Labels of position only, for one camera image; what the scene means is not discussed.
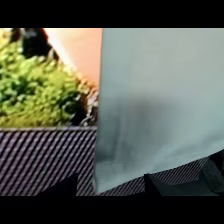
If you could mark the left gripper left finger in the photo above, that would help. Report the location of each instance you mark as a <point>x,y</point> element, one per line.
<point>68,187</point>

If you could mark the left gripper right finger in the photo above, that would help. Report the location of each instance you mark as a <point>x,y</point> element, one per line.
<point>154,188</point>

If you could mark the pale grey shirt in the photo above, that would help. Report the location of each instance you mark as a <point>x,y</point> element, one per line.
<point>160,93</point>

